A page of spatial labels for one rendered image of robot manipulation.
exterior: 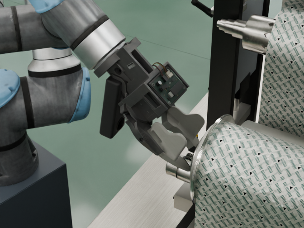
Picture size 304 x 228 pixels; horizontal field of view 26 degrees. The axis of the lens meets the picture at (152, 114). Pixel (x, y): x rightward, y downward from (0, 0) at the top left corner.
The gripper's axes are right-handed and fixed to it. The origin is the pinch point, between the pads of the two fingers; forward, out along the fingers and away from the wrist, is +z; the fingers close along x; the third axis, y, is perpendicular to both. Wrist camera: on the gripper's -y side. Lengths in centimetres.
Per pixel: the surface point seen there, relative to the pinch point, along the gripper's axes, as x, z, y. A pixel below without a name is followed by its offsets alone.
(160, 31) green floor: 222, -20, -178
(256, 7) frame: 36.8, -9.2, 3.6
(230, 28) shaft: 23.1, -10.2, 5.6
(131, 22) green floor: 223, -35, -191
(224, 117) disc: 1.4, -2.0, 10.1
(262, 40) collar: 21.2, -5.4, 10.4
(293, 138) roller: 12.7, 9.5, 8.5
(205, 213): -7.0, 6.9, 2.2
